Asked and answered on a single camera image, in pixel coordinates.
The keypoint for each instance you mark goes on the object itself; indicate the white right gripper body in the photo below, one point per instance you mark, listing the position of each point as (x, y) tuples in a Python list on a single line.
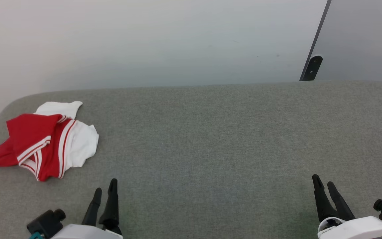
[(360, 229)]

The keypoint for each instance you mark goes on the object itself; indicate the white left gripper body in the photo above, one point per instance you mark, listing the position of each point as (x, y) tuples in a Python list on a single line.
[(85, 233)]

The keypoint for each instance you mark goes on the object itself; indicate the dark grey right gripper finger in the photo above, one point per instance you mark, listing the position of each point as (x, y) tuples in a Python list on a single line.
[(322, 202), (341, 204)]

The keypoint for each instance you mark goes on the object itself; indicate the teal camera connector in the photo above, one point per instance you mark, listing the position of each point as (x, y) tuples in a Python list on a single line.
[(35, 236)]

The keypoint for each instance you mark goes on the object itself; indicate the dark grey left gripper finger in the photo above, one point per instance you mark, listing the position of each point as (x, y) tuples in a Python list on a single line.
[(112, 205), (93, 209)]

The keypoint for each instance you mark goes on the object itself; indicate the red and white t-shirt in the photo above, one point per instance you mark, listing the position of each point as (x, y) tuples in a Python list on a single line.
[(28, 132)]

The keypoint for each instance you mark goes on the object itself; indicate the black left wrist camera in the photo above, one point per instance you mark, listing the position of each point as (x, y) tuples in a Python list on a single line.
[(46, 220)]

